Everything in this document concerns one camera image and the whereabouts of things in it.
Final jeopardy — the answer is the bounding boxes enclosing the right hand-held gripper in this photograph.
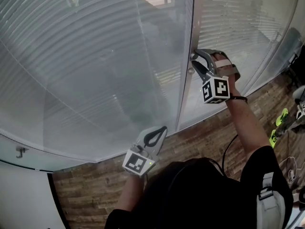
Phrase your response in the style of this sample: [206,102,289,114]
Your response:
[191,48,231,104]

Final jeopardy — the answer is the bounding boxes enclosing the frosted glass door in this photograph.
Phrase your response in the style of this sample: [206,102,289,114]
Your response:
[0,134,97,174]

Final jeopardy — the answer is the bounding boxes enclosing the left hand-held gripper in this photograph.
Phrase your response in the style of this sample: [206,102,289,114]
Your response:
[122,125,168,177]

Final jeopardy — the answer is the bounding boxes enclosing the grey shoulder bag strap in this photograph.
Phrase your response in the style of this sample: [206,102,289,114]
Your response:
[256,172,285,229]

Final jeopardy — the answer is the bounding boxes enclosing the person's left forearm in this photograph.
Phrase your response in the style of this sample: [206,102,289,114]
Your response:
[116,174,146,212]

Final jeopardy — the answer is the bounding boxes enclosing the person's right forearm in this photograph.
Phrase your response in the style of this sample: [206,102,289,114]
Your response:
[226,81,270,154]

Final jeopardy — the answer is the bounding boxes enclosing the person's right hand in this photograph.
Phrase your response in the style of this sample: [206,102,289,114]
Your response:
[212,52,241,82]

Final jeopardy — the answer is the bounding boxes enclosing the person's black shirt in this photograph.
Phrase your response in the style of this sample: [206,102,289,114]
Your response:
[104,146,294,229]

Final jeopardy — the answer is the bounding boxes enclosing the black wrist strap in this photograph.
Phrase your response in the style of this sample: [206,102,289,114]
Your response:
[230,95,248,104]

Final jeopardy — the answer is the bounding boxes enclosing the black skirting board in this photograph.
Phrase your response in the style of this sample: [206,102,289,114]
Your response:
[47,173,67,229]

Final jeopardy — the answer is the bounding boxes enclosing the black office chair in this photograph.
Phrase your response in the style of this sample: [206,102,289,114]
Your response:
[289,53,305,85]

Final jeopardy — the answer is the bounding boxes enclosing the sliding glass door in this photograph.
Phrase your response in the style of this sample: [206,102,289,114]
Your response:
[0,0,193,163]

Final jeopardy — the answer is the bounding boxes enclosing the grey window frame post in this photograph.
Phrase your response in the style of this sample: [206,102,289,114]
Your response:
[177,0,203,131]

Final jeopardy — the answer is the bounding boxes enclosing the white floor cable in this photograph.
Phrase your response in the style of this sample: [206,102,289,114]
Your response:
[278,156,301,185]

